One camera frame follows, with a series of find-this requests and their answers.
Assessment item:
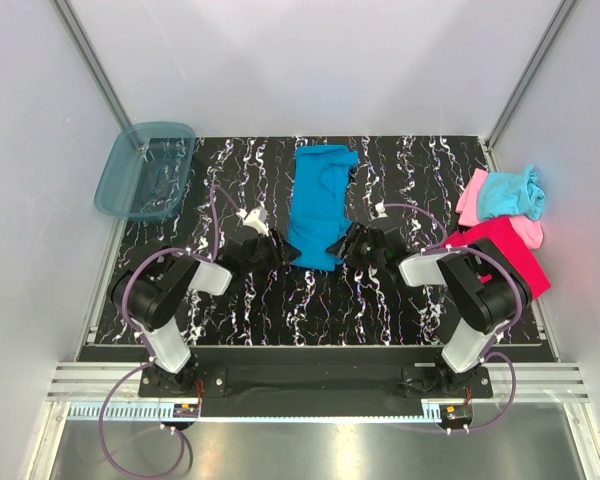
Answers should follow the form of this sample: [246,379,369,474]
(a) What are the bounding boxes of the left aluminium frame post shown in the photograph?
[51,0,132,130]

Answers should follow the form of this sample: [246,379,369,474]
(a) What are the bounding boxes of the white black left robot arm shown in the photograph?
[108,227,301,396]

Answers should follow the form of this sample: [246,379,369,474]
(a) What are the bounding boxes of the aluminium frame post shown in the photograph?
[51,0,132,130]
[484,0,579,150]

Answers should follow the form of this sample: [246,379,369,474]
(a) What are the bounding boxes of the right aluminium frame post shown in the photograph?
[484,0,579,150]

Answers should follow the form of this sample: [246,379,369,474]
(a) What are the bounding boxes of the magenta t shirt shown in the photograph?
[446,217,551,299]

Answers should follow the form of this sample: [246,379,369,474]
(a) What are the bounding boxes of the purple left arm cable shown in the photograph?
[99,184,246,476]

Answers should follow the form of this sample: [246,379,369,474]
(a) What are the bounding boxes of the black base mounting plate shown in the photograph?
[130,346,493,421]

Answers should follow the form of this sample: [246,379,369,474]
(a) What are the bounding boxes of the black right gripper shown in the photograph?
[325,221,385,272]

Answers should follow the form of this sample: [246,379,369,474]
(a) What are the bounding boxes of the light pink t shirt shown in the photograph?
[455,168,544,250]

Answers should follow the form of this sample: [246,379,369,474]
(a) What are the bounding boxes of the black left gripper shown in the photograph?
[242,227,301,274]

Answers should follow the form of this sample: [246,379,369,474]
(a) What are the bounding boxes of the teal transparent plastic bin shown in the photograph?
[94,121,196,222]

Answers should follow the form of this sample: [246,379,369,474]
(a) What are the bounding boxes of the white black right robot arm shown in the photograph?
[326,218,532,397]

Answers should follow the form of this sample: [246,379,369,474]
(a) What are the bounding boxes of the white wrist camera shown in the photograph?
[236,207,269,236]
[374,202,388,218]

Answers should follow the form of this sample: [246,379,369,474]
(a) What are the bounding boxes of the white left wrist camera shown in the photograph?
[236,207,269,236]

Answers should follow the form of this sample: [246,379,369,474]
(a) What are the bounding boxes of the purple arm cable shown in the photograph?
[99,184,246,476]
[374,202,536,435]

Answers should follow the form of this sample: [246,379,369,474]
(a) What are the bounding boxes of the blue t shirt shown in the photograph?
[289,145,358,272]

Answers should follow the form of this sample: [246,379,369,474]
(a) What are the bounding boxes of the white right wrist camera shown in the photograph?
[374,202,388,218]

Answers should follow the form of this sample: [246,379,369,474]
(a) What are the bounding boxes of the cyan t shirt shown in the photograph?
[478,165,546,221]

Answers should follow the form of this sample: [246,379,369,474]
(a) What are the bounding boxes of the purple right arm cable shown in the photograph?
[374,202,536,435]

